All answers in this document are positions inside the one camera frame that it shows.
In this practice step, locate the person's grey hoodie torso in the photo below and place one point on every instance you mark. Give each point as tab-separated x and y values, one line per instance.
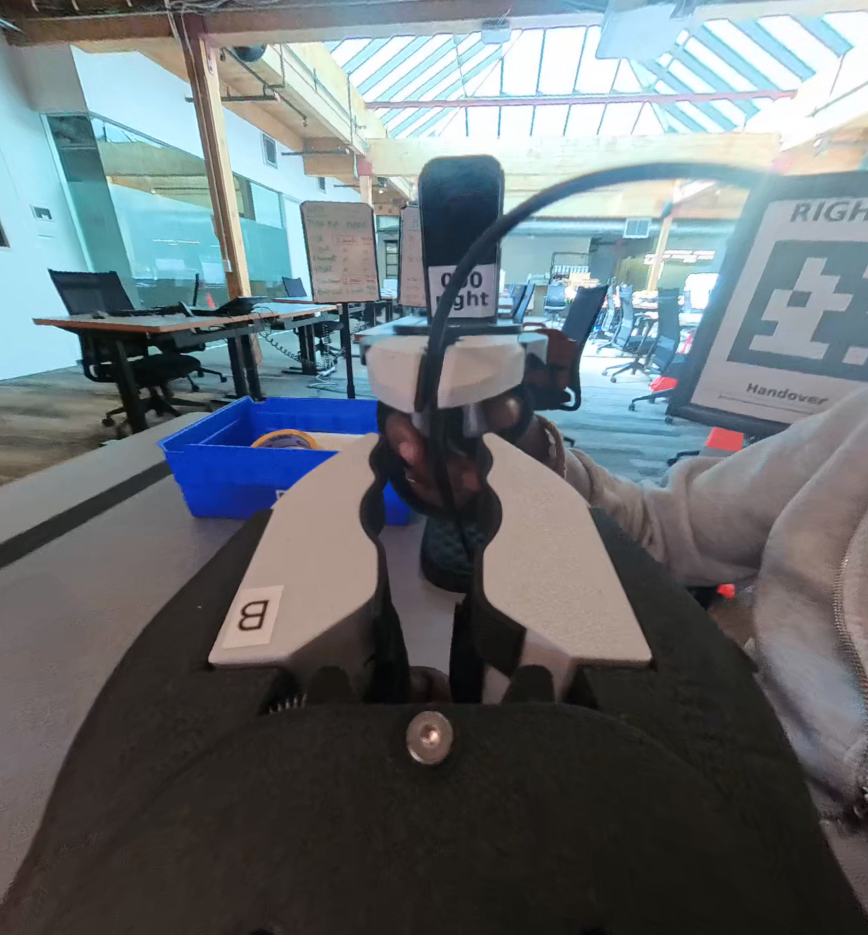
843	621

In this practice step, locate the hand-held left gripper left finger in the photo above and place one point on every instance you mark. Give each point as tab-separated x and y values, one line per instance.
310	570

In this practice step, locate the brown padded chair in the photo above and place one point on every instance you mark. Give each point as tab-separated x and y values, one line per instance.
551	365

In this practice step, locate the yellow masking tape roll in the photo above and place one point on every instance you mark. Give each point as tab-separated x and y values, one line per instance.
280	438

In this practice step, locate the whiteboard on stand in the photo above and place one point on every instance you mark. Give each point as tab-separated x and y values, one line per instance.
339	252
410	256

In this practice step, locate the black mesh office chair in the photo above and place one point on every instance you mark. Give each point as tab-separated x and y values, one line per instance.
664	343
628	329
587	314

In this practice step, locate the orange traffic cone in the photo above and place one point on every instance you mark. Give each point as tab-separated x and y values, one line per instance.
722	440
664	382

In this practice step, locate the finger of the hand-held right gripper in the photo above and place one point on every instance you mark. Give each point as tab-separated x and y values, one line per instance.
485	369
394	372

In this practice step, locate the wooden office desk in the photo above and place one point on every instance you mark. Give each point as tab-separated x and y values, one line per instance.
149	321

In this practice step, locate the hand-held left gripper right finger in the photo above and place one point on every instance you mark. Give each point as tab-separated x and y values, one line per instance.
558	570

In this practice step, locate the person's right hand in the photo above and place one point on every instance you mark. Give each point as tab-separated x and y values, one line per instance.
423	467

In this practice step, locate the blue plastic bin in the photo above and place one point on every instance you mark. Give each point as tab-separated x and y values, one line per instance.
215	475

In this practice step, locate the white ceiling projector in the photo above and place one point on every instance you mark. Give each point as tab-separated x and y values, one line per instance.
646	29

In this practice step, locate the framed black white marker poster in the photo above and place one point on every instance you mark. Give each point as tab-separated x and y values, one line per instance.
806	314

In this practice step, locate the wooden support post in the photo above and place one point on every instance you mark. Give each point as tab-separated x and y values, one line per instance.
218	182

